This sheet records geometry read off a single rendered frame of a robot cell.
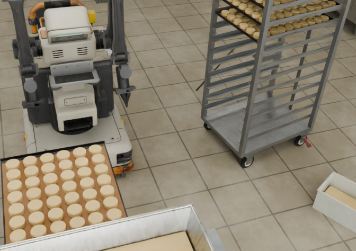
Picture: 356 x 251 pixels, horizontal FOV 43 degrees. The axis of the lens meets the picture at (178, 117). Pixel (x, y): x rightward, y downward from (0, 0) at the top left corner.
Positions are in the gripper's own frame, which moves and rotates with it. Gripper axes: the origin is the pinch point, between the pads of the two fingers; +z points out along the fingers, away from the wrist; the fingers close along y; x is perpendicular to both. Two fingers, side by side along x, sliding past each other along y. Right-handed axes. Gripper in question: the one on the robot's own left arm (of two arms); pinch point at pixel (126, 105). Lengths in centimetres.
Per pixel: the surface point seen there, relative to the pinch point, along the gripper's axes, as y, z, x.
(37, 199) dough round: -46, 16, -65
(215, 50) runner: 72, -17, 53
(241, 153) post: 77, 50, 38
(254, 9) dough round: 81, -39, 15
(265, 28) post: 78, -29, -3
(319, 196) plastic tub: 109, 74, 2
